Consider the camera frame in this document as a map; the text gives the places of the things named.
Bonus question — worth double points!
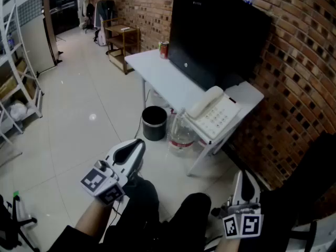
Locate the black cable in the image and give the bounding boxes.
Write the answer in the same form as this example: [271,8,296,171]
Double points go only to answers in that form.
[134,89,152,139]

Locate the white telephone handset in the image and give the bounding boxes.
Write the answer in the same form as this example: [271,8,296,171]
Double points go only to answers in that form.
[186,86,225,119]

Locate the person's legs in black trousers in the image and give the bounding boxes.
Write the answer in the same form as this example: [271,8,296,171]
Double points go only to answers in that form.
[102,176,212,252]

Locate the black computer monitor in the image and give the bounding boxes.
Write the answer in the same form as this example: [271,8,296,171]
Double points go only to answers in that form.
[167,0,272,92]

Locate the wooden side shelf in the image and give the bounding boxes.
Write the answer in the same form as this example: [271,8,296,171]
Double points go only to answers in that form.
[101,17,140,76]

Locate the large clear water bottle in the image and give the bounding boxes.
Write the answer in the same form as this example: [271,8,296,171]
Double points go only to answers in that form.
[167,108,198,158]

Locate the black waste bin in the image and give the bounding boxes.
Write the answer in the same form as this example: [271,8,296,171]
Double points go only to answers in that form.
[141,106,168,142]

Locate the white metal shelf rack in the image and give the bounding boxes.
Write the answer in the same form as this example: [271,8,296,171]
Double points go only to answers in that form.
[0,0,44,144]

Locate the person's right forearm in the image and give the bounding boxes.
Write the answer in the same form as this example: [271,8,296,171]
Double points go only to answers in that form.
[214,236,241,252]

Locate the red drink can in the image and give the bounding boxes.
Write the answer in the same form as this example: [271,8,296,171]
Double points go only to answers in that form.
[160,41,170,60]

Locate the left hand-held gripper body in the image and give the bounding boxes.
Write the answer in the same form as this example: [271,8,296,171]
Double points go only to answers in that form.
[80,138,146,206]

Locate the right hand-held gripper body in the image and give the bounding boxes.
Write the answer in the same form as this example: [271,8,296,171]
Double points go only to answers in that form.
[222,170,264,239]

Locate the black office chair base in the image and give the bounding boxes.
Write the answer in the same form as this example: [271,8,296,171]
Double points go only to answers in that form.
[0,193,40,252]

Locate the coat rack with clothes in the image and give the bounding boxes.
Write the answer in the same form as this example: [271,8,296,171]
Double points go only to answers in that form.
[93,0,119,29]

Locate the black double door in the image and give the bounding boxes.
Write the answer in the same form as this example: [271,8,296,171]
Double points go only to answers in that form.
[40,0,80,36]

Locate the person's left forearm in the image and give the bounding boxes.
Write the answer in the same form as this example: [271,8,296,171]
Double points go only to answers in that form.
[74,197,117,236]

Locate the white telephone base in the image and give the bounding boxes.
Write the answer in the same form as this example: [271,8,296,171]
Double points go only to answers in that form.
[184,93,243,140]

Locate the white table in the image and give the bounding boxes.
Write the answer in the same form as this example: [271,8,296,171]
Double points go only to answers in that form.
[124,48,265,177]

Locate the white plastic bag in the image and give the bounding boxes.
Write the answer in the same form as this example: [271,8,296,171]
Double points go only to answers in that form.
[8,100,28,122]

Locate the cardboard box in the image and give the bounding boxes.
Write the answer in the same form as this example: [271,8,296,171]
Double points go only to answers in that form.
[0,59,28,100]

